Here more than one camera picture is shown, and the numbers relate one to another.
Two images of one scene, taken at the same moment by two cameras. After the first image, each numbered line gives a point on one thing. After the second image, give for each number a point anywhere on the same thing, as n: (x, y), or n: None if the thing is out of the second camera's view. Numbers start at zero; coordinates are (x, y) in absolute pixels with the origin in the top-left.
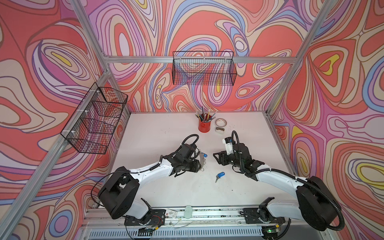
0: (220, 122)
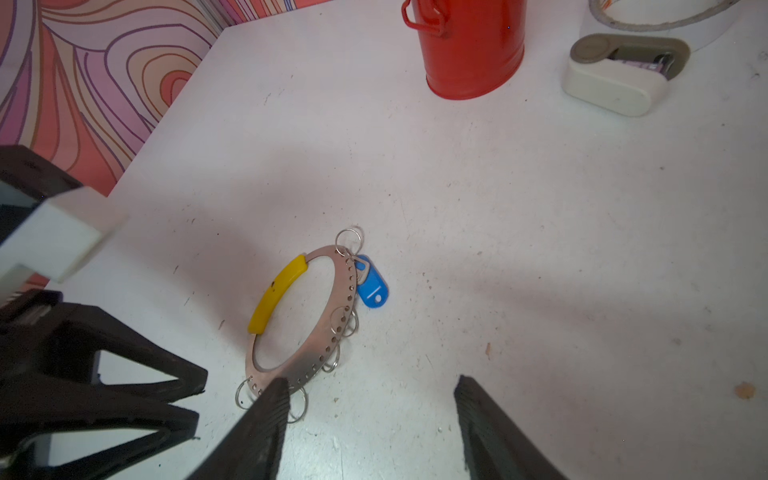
0: (648, 26)
